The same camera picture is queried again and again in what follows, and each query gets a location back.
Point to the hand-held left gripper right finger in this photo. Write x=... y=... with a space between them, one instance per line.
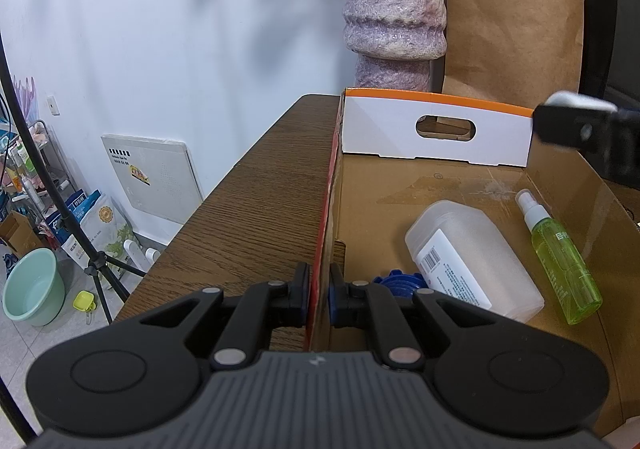
x=334 y=304

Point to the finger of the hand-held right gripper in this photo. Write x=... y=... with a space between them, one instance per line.
x=565 y=126

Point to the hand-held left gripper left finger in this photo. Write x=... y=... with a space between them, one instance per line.
x=302 y=299

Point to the blue bottle cap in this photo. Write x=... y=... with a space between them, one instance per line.
x=397 y=281

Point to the orange cardboard box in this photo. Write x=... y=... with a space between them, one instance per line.
x=380 y=229

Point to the white plastic jug blue cap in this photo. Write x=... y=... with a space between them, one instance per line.
x=465 y=239

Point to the green spray bottle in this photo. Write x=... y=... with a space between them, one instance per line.
x=565 y=274

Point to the brown paper bag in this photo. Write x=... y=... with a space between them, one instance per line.
x=510 y=29

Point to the black paper bag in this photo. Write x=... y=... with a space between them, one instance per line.
x=620 y=29

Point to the black tripod stand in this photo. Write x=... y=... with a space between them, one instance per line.
x=96 y=270

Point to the white and green sack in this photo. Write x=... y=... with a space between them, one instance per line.
x=107 y=224

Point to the purple felt vase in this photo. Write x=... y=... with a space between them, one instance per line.
x=395 y=4

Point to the small yellow cup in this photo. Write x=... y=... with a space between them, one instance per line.
x=84 y=301

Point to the blue and white sack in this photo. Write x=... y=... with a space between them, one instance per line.
x=80 y=203

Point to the mint green plastic basin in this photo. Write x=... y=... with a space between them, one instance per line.
x=47 y=299

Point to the small brown cardboard box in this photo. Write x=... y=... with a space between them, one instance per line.
x=20 y=236

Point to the metal storage cart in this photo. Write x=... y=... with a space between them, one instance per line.
x=30 y=164

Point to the white wall panel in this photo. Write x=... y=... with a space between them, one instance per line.
x=160 y=179

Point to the white wall socket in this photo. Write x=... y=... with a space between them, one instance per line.
x=53 y=106

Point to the purple flower wall decal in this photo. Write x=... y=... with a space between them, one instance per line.
x=25 y=99

